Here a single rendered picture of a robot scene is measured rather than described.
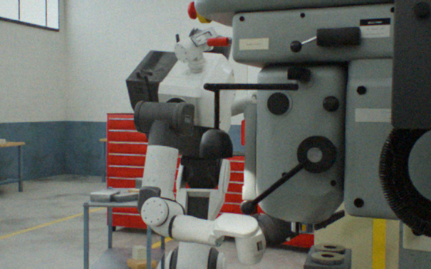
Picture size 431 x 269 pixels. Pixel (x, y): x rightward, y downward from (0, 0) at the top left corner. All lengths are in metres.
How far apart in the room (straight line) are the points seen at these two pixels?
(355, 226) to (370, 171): 1.92
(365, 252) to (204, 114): 1.54
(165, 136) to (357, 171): 0.67
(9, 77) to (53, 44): 1.55
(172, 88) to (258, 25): 0.64
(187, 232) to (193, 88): 0.44
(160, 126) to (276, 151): 0.55
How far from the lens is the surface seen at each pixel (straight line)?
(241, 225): 1.41
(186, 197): 1.90
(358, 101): 1.03
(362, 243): 2.96
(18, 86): 11.66
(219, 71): 1.75
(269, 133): 1.09
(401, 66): 0.77
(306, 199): 1.09
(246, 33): 1.09
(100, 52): 12.27
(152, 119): 1.57
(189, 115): 1.60
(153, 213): 1.50
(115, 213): 6.80
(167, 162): 1.54
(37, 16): 12.11
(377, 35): 1.03
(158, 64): 1.80
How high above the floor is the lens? 1.54
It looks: 3 degrees down
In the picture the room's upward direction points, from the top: 1 degrees clockwise
